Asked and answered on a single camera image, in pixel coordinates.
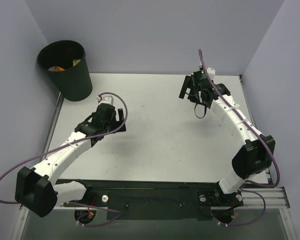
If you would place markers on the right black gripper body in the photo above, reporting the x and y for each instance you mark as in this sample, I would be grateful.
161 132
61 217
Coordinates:
189 89

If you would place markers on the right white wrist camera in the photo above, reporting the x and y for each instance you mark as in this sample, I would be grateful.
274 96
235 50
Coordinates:
210 72

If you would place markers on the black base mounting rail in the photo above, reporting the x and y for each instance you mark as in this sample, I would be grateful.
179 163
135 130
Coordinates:
155 200

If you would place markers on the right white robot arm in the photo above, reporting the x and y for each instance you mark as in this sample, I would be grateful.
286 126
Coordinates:
256 150

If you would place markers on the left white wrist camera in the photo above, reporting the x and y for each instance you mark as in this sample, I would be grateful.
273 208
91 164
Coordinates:
107 99

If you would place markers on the black plastic trash bin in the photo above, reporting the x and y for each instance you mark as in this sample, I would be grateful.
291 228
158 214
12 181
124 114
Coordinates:
74 83

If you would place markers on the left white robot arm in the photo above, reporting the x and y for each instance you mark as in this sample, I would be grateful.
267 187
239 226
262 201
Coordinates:
37 188

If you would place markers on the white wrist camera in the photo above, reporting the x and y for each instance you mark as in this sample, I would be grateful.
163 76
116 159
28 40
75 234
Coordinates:
107 99
210 72

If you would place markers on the orange label clear bottle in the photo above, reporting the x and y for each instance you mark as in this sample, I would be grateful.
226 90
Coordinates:
56 69

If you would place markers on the yellow bottle with blue cap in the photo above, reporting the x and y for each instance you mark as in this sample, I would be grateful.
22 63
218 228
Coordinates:
75 62

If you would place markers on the aluminium frame rail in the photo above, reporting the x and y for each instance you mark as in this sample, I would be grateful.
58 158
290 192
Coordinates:
275 198

